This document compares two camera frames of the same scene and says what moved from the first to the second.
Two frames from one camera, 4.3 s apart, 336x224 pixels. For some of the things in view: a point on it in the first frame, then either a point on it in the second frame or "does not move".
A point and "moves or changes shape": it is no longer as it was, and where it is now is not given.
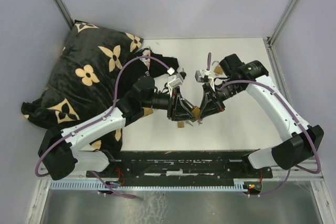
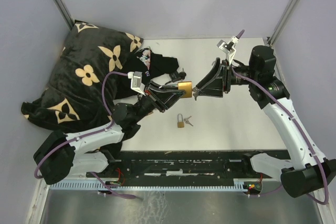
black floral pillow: [81, 84] does not move
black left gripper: [177, 111] → [168, 97]
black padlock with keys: [183, 74] moves or changes shape
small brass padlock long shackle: [180, 124] does not move
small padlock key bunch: [188, 122] does not move
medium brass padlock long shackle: [196, 110] → [187, 86]
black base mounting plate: [181, 167] does not move
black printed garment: [143, 62] does not move
